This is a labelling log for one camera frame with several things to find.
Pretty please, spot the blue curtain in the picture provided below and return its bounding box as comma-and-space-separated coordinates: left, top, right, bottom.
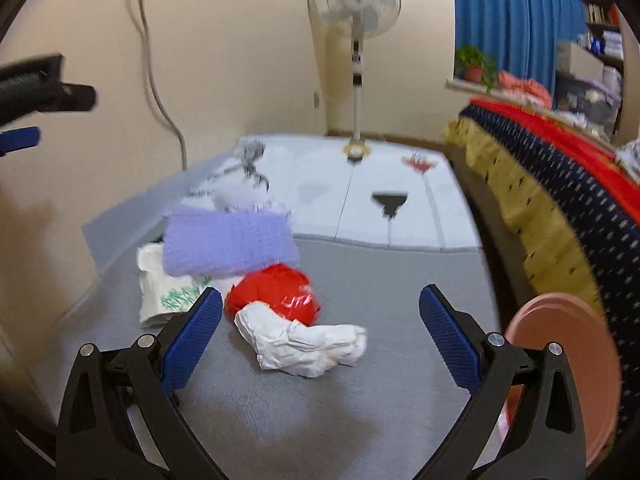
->
451, 0, 586, 106

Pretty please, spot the clear plastic storage bin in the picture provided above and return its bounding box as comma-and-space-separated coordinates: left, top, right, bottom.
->
555, 70, 623, 136

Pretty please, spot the grey white crumpled cloth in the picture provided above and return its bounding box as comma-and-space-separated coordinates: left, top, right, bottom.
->
615, 142, 640, 181

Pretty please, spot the bookshelf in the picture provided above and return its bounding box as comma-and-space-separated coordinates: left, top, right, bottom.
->
582, 0, 626, 68

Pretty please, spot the potted green plant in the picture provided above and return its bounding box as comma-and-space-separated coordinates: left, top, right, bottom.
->
454, 45, 500, 92

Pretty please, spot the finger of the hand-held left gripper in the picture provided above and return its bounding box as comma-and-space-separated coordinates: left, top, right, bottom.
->
0, 53, 97, 126
0, 127, 42, 157

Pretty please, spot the pink folded cloth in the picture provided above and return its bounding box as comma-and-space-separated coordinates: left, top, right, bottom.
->
497, 70, 553, 108

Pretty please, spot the pink plastic basin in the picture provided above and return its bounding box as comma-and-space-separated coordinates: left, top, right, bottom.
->
502, 292, 623, 471

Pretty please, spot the white standing fan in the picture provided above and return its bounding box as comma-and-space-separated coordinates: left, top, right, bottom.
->
306, 0, 402, 143

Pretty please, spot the grey cardboard box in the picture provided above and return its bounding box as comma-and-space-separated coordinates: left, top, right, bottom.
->
556, 41, 605, 78

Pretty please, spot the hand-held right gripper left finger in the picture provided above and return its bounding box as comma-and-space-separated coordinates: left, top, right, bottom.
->
56, 287, 228, 480

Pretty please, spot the purple knitted cloth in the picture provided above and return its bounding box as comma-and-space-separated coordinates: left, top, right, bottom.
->
162, 204, 300, 278

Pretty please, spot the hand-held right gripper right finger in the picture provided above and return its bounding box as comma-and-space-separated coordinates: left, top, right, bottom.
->
412, 284, 587, 480

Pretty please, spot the navy yellow starred bed cover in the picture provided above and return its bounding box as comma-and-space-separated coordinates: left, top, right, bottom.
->
442, 105, 640, 361

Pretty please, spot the grey wall cable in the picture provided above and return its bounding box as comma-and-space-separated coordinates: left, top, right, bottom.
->
127, 0, 189, 171

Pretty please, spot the red plastic bag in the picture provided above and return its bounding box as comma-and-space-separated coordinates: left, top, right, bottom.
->
224, 262, 322, 326

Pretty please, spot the white green-print plastic bag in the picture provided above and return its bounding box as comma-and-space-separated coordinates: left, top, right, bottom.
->
136, 242, 216, 328

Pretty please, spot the red blanket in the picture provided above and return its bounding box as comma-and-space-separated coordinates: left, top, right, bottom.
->
467, 99, 640, 231

